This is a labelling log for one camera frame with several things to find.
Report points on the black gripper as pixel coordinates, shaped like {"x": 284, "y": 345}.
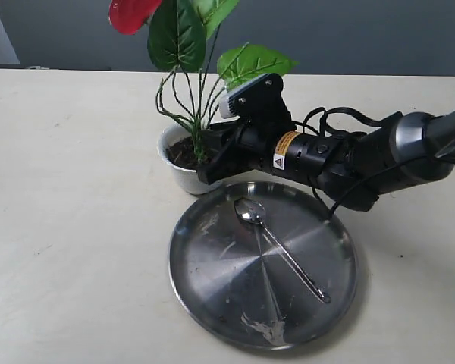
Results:
{"x": 305, "y": 158}

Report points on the metal spoon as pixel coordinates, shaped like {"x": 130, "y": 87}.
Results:
{"x": 253, "y": 212}

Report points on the artificial red flower plant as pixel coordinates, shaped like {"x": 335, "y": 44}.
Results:
{"x": 181, "y": 40}

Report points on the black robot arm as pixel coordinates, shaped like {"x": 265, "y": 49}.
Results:
{"x": 353, "y": 169}

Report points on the white scalloped pot with soil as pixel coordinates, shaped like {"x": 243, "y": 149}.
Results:
{"x": 175, "y": 146}

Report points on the round steel plate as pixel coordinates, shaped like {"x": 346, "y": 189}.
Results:
{"x": 232, "y": 281}

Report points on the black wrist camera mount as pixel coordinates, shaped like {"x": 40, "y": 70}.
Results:
{"x": 256, "y": 100}

